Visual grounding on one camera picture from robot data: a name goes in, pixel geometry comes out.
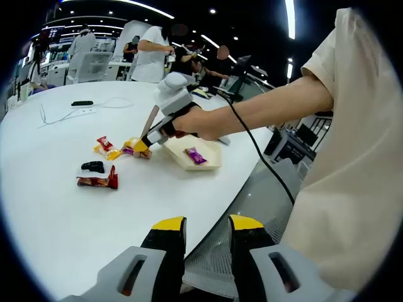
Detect white office chair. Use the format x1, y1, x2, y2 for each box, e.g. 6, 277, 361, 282
65, 52, 113, 84

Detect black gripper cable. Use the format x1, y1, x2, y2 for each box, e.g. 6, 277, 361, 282
222, 94, 296, 207

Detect black remote with white cable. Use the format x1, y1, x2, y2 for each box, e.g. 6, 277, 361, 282
37, 96, 135, 129

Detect black food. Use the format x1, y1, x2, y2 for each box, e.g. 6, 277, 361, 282
76, 160, 108, 179

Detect person's right hand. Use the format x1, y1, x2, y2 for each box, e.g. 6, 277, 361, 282
171, 106, 223, 142

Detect orange food candy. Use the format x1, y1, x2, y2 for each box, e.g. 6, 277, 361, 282
121, 137, 152, 160

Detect pink food tongs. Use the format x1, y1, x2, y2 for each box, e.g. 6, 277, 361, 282
133, 105, 161, 158

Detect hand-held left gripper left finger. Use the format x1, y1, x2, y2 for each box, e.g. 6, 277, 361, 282
59, 215, 187, 302

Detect purple food candy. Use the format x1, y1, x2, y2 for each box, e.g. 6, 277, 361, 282
183, 147, 208, 165

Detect cream hexagonal container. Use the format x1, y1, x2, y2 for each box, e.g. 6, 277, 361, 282
163, 138, 223, 172

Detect wide curved ceiling light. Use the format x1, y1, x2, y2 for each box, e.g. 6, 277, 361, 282
285, 0, 297, 41

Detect tall white cup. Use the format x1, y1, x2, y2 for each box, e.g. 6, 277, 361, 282
18, 83, 31, 102

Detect dark monitor on tripod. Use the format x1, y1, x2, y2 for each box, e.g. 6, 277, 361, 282
225, 55, 253, 95

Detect red food packet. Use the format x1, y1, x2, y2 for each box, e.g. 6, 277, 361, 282
77, 165, 119, 190

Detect red food candy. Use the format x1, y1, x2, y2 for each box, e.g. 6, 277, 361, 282
96, 136, 114, 152

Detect operator in beige shirt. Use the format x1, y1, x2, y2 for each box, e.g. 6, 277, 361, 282
283, 6, 403, 292

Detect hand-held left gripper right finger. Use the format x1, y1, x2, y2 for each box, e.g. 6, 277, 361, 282
227, 214, 358, 302

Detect dark wall display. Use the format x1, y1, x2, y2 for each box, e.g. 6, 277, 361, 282
40, 26, 66, 40

